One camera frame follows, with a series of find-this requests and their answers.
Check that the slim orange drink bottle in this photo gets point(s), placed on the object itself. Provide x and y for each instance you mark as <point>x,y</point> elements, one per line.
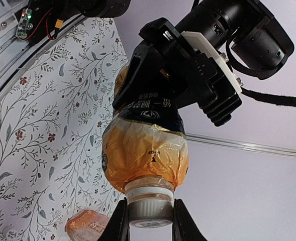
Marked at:
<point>145,143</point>

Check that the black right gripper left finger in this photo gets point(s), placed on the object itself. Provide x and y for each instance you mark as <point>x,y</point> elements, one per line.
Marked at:
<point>118,228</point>

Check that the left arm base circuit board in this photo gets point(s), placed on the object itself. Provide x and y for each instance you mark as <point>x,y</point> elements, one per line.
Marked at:
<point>23,24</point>

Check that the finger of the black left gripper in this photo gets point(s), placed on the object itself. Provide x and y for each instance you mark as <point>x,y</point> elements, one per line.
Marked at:
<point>191,85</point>
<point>146,61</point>

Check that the white slim bottle cap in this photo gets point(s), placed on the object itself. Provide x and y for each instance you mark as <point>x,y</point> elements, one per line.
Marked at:
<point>150,210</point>

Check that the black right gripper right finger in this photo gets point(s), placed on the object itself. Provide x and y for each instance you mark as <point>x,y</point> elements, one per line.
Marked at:
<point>183,225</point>

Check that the left aluminium frame post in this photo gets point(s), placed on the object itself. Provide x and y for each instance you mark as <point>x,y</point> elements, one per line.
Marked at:
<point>245,146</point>

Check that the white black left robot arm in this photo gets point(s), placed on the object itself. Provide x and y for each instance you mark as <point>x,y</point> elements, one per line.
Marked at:
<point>245,32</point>

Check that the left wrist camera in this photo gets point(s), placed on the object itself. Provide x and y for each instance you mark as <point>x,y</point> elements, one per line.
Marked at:
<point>198,41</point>

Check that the floral patterned table mat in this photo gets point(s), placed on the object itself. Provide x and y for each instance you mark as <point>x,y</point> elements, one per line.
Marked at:
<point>51,131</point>

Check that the aluminium front rail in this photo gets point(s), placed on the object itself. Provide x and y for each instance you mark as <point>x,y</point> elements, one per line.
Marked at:
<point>50,21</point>

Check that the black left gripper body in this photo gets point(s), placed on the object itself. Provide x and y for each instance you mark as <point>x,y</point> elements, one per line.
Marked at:
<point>190,56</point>

